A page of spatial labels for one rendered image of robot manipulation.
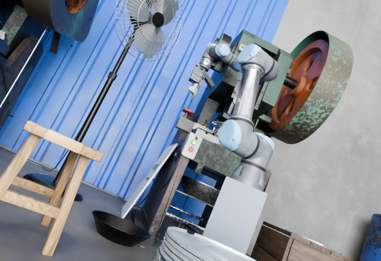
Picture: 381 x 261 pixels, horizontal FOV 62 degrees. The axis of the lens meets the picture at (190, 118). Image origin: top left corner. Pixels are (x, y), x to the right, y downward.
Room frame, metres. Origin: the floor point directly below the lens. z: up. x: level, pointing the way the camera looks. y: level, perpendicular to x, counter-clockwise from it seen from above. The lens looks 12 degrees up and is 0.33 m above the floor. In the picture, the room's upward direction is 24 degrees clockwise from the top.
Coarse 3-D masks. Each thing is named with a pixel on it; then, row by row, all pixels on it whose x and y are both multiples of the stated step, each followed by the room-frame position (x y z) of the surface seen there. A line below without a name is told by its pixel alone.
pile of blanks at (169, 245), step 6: (168, 240) 0.60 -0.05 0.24; (162, 246) 0.63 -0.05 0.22; (168, 246) 0.59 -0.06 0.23; (174, 246) 0.57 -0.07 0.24; (180, 246) 0.60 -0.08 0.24; (156, 252) 0.63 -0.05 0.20; (162, 252) 0.61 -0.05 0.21; (168, 252) 0.59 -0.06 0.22; (174, 252) 0.57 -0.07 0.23; (180, 252) 0.60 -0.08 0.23; (186, 252) 0.55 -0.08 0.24; (156, 258) 0.63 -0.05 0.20; (162, 258) 0.62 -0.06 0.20; (168, 258) 0.58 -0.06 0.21; (174, 258) 0.57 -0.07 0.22; (180, 258) 0.56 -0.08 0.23; (186, 258) 0.55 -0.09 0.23; (192, 258) 0.54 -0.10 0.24; (198, 258) 0.57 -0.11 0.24
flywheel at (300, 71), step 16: (304, 48) 2.20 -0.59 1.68; (320, 48) 1.94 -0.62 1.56; (304, 64) 2.18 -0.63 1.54; (320, 64) 1.93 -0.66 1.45; (304, 80) 2.05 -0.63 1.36; (288, 96) 2.25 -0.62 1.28; (304, 96) 1.99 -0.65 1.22; (272, 112) 2.36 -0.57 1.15; (288, 112) 2.20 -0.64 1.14; (272, 128) 2.23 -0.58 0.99
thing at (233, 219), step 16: (224, 192) 1.30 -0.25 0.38; (240, 192) 1.29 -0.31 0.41; (256, 192) 1.27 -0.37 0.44; (224, 208) 1.29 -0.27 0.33; (240, 208) 1.28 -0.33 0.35; (256, 208) 1.27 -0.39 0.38; (208, 224) 1.30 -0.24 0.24; (224, 224) 1.29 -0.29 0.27; (240, 224) 1.28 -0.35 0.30; (256, 224) 1.27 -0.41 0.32; (224, 240) 1.28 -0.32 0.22; (240, 240) 1.27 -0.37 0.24
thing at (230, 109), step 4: (236, 92) 2.00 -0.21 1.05; (236, 96) 1.99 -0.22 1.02; (256, 96) 2.01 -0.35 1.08; (232, 100) 2.00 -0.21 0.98; (228, 104) 2.04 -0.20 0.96; (232, 104) 2.00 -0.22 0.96; (228, 108) 2.00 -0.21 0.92; (232, 108) 1.99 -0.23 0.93; (228, 112) 2.00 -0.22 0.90; (232, 112) 1.97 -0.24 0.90
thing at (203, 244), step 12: (168, 228) 0.67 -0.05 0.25; (180, 228) 0.74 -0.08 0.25; (180, 240) 0.62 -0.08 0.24; (192, 240) 0.68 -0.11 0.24; (204, 240) 0.77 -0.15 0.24; (192, 252) 0.54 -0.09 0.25; (204, 252) 0.60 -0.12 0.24; (216, 252) 0.61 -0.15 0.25; (228, 252) 0.69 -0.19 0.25; (240, 252) 0.78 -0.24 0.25
